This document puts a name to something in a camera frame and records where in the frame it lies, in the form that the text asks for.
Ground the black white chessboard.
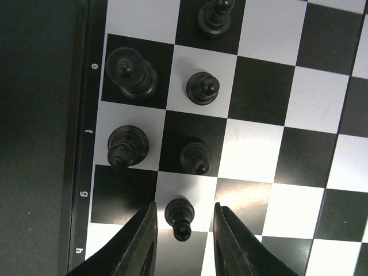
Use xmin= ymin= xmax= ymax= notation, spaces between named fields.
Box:
xmin=68 ymin=1 xmax=367 ymax=275

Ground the black king piece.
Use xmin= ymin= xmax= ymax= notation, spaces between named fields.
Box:
xmin=106 ymin=47 xmax=158 ymax=100

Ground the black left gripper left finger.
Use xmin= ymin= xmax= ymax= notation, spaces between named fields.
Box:
xmin=67 ymin=202 xmax=158 ymax=276

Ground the black pawn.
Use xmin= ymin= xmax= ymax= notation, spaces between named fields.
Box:
xmin=186 ymin=72 xmax=220 ymax=105
xmin=164 ymin=198 xmax=195 ymax=242
xmin=179 ymin=138 xmax=212 ymax=175
xmin=197 ymin=0 xmax=235 ymax=37

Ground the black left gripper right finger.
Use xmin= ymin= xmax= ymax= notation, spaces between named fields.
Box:
xmin=213 ymin=202 xmax=296 ymax=276

